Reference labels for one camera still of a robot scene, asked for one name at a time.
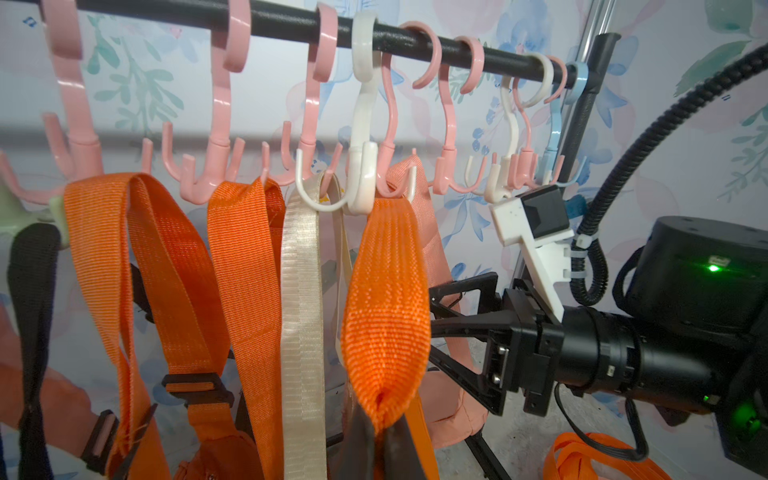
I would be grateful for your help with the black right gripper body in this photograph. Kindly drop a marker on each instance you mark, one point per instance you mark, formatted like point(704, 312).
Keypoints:
point(522, 352)

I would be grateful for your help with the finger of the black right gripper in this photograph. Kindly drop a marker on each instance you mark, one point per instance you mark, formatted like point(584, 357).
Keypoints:
point(468, 307)
point(478, 386)

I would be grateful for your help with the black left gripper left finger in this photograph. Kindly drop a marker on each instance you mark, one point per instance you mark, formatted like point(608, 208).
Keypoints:
point(356, 458)

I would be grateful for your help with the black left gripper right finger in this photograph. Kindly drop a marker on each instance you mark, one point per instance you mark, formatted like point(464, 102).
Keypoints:
point(400, 457)

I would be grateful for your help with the orange crossbody bag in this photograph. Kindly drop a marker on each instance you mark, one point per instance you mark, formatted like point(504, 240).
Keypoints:
point(571, 458)
point(216, 304)
point(386, 331)

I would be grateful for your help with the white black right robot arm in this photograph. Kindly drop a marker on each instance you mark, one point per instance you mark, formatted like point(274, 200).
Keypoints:
point(689, 337)

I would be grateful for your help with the beige crossbody bag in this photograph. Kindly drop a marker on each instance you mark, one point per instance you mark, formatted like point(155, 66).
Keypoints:
point(302, 344)

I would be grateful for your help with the light blue hook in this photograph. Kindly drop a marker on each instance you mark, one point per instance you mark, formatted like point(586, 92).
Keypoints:
point(550, 163)

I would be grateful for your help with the black crossbody bag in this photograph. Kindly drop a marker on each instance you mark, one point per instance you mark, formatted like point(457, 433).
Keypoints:
point(31, 276)

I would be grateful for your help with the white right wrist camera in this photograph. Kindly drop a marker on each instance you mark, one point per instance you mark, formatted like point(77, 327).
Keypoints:
point(537, 221)

